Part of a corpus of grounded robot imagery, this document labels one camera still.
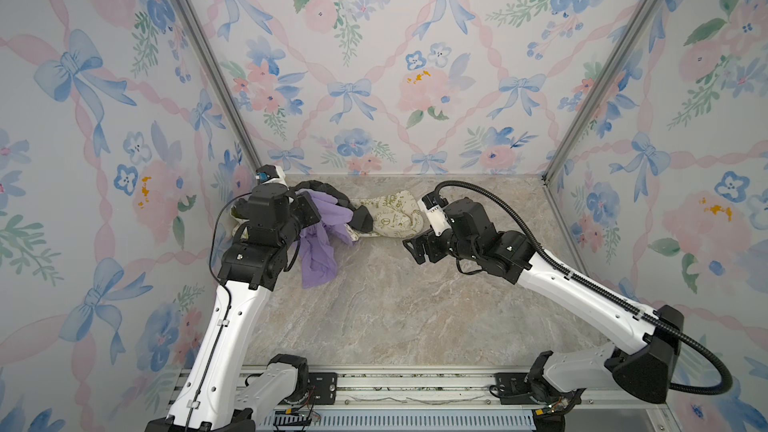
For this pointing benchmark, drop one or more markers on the right aluminium corner post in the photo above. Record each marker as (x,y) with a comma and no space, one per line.
(639,20)

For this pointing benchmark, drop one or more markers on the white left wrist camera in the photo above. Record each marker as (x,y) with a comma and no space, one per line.
(268,174)

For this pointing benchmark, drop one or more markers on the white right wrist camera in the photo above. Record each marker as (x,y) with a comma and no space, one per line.
(432,205)

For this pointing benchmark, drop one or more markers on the left aluminium corner post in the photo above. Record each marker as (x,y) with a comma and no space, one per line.
(204,52)

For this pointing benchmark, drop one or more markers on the purple cloth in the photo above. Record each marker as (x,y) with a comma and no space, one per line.
(317,256)

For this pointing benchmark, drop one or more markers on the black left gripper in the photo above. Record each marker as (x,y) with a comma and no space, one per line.
(301,201)

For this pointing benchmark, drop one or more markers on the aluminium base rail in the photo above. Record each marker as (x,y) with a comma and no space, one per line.
(439,399)

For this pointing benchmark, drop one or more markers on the cream cloth with green print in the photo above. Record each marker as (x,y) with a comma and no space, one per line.
(394,216)

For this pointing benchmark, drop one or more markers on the aluminium corner post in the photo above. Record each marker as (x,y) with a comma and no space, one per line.
(204,52)
(639,20)

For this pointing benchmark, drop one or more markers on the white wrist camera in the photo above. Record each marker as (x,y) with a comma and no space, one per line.
(432,205)
(268,174)

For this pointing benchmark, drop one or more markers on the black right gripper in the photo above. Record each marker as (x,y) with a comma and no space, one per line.
(417,253)

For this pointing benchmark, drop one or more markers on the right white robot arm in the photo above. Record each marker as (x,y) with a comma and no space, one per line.
(638,357)

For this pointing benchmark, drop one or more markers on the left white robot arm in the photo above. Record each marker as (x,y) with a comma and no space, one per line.
(240,306)

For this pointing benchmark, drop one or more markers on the black cloth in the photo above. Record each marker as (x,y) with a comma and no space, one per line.
(361,219)

